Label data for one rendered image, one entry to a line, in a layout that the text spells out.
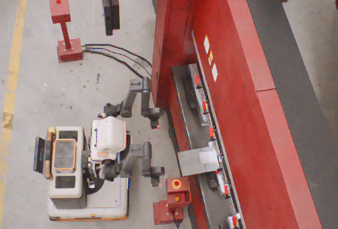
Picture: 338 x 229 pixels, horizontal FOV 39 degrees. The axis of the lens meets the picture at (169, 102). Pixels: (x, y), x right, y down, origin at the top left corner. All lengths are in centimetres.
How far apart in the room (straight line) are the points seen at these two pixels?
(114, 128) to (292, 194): 139
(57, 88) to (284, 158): 308
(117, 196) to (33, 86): 147
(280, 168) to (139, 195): 241
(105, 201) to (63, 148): 73
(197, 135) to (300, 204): 168
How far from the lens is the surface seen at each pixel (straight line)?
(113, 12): 342
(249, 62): 234
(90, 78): 484
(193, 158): 347
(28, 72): 496
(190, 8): 326
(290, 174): 217
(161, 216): 425
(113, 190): 413
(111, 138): 309
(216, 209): 353
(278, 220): 240
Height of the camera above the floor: 427
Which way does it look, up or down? 65 degrees down
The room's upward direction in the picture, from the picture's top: 10 degrees clockwise
